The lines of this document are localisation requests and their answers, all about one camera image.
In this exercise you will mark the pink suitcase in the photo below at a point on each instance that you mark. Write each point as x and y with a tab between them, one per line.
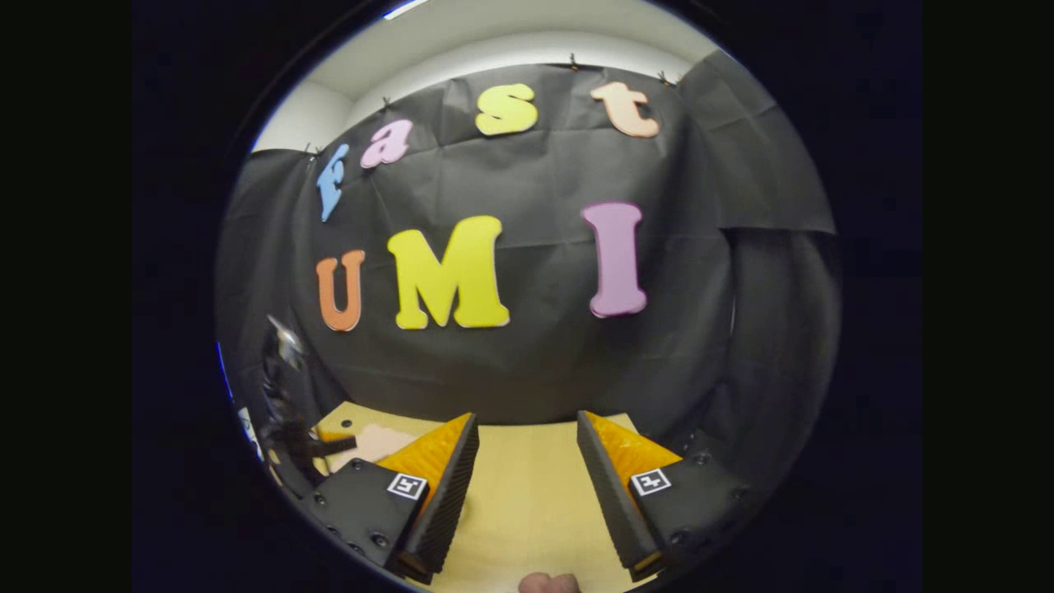
375	441

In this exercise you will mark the ceiling light panel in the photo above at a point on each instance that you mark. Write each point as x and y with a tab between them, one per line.
403	8

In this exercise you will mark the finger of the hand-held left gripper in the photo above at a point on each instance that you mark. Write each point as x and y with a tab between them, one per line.
338	447

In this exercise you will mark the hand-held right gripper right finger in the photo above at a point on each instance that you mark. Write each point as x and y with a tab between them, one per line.
605	486

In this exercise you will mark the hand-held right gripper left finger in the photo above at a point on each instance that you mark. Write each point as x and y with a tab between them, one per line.
449	490

